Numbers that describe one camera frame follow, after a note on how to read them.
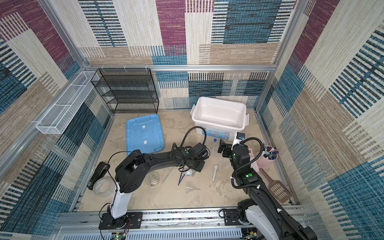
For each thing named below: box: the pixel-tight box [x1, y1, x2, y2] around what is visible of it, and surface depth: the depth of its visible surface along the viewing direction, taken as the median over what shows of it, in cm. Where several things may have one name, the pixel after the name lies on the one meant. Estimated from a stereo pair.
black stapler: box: [87, 161, 111, 191], surface depth 88 cm
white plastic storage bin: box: [190, 96, 250, 141], surface depth 104 cm
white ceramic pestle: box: [212, 164, 219, 181], surface depth 91 cm
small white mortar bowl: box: [185, 168, 193, 177], surface depth 87 cm
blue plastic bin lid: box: [126, 114, 165, 156], surface depth 108 cm
